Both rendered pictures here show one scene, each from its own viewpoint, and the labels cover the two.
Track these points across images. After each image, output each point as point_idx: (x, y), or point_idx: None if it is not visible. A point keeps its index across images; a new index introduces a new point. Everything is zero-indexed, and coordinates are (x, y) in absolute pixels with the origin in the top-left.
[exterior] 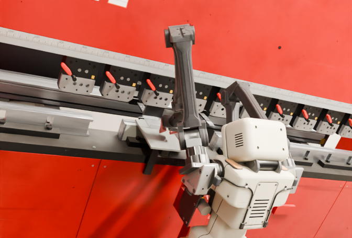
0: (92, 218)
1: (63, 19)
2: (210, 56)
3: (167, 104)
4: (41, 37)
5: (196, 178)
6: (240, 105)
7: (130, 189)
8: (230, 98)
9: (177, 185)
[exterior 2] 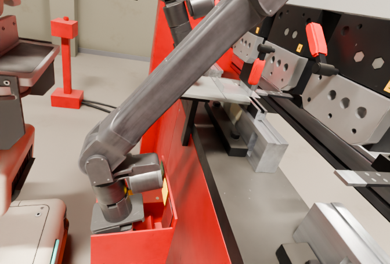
0: (168, 169)
1: None
2: None
3: (249, 55)
4: None
5: None
6: (253, 0)
7: (179, 158)
8: None
9: (192, 204)
